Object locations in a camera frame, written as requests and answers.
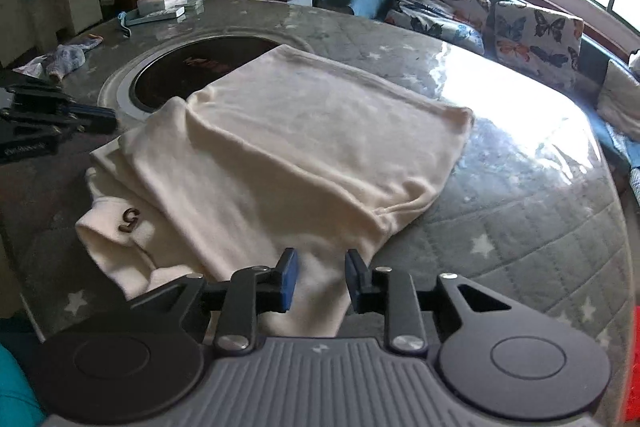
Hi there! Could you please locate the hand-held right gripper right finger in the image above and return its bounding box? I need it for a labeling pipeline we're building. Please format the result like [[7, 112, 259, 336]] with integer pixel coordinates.
[[345, 249, 512, 353]]

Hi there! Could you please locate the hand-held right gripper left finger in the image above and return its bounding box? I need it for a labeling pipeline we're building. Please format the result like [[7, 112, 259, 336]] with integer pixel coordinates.
[[129, 248, 299, 354]]

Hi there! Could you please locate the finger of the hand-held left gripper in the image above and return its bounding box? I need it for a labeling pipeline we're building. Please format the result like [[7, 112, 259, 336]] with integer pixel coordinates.
[[0, 108, 118, 135], [5, 84, 118, 118]]

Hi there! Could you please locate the cream shirt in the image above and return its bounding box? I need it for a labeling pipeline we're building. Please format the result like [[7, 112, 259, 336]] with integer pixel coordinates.
[[75, 44, 475, 338]]

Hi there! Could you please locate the clear plastic wrapper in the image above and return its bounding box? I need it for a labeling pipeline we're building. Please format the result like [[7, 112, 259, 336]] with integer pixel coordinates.
[[12, 56, 53, 76]]

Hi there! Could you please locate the black round induction cooktop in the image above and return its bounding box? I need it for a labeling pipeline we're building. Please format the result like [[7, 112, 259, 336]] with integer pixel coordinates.
[[97, 34, 316, 125]]

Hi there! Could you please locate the white remote control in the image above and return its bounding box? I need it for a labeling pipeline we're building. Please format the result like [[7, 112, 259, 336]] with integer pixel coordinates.
[[124, 7, 186, 26]]

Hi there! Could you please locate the teal cloth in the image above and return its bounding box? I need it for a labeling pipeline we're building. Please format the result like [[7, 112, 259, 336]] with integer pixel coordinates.
[[0, 341, 47, 427]]

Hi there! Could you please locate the butterfly print pillow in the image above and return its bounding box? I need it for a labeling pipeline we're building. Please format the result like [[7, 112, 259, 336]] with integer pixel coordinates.
[[384, 0, 493, 55], [492, 1, 585, 92]]

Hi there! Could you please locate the red cloth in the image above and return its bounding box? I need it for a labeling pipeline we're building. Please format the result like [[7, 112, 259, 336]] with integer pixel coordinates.
[[624, 306, 640, 423]]

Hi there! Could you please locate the grey cushion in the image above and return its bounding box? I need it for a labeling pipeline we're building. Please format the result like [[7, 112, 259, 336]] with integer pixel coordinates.
[[596, 59, 640, 128]]

